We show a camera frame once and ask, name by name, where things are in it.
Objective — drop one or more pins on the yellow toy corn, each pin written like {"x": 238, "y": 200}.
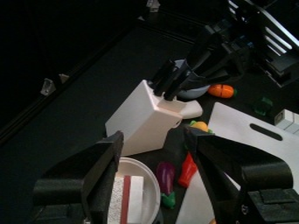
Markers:
{"x": 201, "y": 126}

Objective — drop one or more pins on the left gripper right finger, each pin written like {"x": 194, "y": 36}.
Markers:
{"x": 249, "y": 180}

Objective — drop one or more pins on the white cube box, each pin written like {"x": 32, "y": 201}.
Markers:
{"x": 287, "y": 121}

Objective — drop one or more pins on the silver frame bracket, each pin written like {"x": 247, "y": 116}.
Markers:
{"x": 47, "y": 87}
{"x": 63, "y": 78}
{"x": 153, "y": 5}

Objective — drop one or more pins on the dark green toy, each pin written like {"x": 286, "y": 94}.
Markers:
{"x": 263, "y": 105}

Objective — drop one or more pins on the red toy pepper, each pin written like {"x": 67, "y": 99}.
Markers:
{"x": 187, "y": 172}

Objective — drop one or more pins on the white cutting board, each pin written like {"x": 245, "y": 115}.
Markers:
{"x": 241, "y": 125}

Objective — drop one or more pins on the white toy pot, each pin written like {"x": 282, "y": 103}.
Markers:
{"x": 150, "y": 180}

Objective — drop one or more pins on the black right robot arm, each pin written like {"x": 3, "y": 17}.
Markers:
{"x": 273, "y": 43}

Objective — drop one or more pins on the grey toy pot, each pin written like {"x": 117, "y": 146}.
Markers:
{"x": 197, "y": 92}

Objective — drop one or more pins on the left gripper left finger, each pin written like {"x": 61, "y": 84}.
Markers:
{"x": 78, "y": 180}

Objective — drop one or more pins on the purple toy eggplant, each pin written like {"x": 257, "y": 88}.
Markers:
{"x": 166, "y": 178}

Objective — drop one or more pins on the orange toy carrot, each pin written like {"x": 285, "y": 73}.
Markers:
{"x": 221, "y": 91}

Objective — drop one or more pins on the white knife block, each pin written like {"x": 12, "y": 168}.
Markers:
{"x": 145, "y": 122}

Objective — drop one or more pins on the white rounded toy piece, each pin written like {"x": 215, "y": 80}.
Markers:
{"x": 193, "y": 109}

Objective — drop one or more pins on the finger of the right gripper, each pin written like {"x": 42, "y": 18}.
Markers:
{"x": 205, "y": 49}
{"x": 206, "y": 81}

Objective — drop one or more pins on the white box with red stripe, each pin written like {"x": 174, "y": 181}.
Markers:
{"x": 134, "y": 198}

